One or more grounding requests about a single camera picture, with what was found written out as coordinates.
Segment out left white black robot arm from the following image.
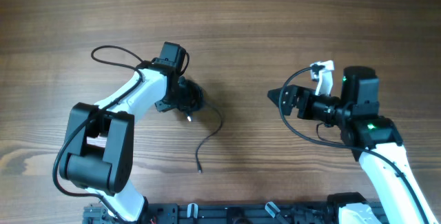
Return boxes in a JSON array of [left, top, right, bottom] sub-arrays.
[[52, 42, 203, 223]]

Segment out right camera black cable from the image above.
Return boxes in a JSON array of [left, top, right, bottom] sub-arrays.
[[278, 65, 431, 224]]

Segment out left camera black cable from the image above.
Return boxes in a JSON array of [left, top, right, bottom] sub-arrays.
[[52, 45, 145, 223]]

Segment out camera black cable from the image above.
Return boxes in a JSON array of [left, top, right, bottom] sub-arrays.
[[278, 65, 431, 224], [52, 45, 145, 223]]

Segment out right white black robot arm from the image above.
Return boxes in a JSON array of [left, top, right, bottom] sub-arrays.
[[267, 63, 437, 223]]

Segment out black usb cable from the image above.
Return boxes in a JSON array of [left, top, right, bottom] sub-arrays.
[[184, 79, 224, 174]]

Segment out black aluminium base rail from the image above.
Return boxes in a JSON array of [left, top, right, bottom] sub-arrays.
[[82, 202, 338, 224]]

